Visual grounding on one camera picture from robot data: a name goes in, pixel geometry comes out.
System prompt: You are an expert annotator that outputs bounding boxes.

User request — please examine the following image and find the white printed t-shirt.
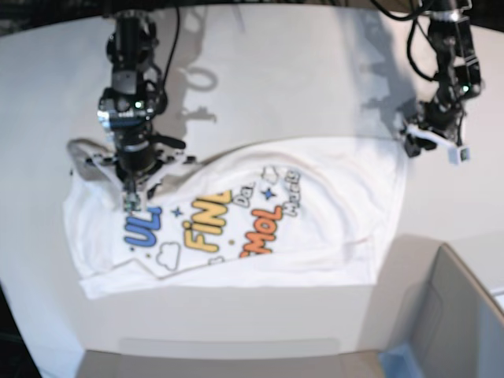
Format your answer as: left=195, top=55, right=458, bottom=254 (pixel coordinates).
left=63, top=137, right=408, bottom=299

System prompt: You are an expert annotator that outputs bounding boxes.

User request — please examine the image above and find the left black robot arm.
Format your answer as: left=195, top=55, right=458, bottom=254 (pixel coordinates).
left=372, top=1, right=483, bottom=165

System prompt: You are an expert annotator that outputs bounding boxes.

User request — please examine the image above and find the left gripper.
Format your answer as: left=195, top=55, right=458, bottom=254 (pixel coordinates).
left=400, top=113, right=471, bottom=165

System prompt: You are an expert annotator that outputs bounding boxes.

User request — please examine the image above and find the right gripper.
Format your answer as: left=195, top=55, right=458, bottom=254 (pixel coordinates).
left=82, top=147, right=197, bottom=211

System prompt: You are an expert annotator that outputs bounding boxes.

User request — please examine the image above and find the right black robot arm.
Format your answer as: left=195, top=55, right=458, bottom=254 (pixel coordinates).
left=85, top=9, right=197, bottom=213

